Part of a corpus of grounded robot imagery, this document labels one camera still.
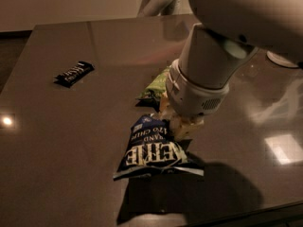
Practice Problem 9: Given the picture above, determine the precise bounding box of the black rxbar chocolate bar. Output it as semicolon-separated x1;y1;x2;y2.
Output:
55;61;95;88

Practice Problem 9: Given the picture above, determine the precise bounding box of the blue kettle chip bag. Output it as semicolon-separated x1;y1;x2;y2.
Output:
113;114;205;181

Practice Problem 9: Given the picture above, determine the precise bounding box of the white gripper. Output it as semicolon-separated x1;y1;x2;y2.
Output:
159;60;229;141

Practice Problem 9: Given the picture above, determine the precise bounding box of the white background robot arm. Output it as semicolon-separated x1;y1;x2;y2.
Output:
137;0;181;17

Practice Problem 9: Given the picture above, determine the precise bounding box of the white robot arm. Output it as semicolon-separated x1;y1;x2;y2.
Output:
162;0;303;141

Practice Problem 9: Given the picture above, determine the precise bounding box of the green chip bag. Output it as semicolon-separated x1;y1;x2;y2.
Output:
136;67;169;103

